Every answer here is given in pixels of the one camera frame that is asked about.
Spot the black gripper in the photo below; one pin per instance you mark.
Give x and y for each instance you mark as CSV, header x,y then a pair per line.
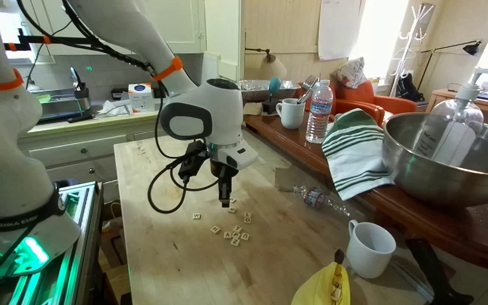
x,y
224,165

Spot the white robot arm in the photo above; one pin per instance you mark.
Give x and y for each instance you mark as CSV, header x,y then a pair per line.
x,y
34,226

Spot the letter tile H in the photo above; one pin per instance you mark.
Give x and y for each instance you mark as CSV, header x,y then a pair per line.
x,y
197,216

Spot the crushed clear plastic bottle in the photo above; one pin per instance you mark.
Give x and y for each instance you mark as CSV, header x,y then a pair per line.
x,y
319,199

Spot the white mug with utensils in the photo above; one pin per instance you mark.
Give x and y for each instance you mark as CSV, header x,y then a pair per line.
x,y
290,113

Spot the clear water bottle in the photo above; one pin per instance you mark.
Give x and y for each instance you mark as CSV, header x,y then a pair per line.
x,y
321,108

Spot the striped green white towel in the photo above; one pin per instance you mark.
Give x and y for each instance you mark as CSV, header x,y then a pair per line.
x,y
353,152

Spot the yellow bowl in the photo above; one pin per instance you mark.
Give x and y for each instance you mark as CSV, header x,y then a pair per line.
x,y
326,287

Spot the white mug near bowl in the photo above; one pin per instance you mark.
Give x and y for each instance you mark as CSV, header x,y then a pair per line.
x,y
370,248

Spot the orange armchair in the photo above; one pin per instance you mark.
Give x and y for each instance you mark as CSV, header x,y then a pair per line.
x,y
378,108

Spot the dark wooden side table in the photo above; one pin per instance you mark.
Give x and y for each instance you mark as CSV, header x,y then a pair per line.
x,y
460,233

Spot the clear soap pump bottle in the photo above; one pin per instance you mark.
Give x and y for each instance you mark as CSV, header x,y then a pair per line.
x,y
450,130

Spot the steel mixing bowl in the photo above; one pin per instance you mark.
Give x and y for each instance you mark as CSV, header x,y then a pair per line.
x,y
433,182

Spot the black desk lamp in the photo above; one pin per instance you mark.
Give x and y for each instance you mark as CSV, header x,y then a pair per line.
x,y
468,48

